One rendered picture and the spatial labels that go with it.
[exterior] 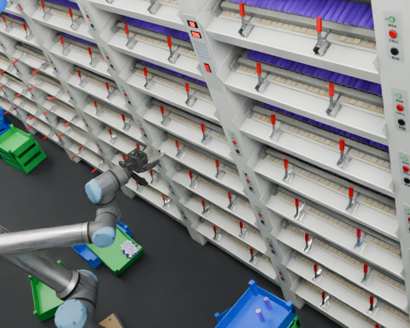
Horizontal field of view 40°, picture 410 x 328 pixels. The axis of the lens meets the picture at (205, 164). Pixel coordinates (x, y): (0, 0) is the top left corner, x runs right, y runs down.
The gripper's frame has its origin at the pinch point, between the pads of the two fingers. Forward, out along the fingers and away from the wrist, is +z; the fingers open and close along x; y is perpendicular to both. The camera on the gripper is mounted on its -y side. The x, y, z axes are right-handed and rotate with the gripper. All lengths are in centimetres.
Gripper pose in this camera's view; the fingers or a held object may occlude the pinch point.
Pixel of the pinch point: (161, 153)
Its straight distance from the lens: 247.7
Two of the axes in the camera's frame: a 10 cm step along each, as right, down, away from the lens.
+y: -1.8, -8.0, -5.7
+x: -6.5, -3.3, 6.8
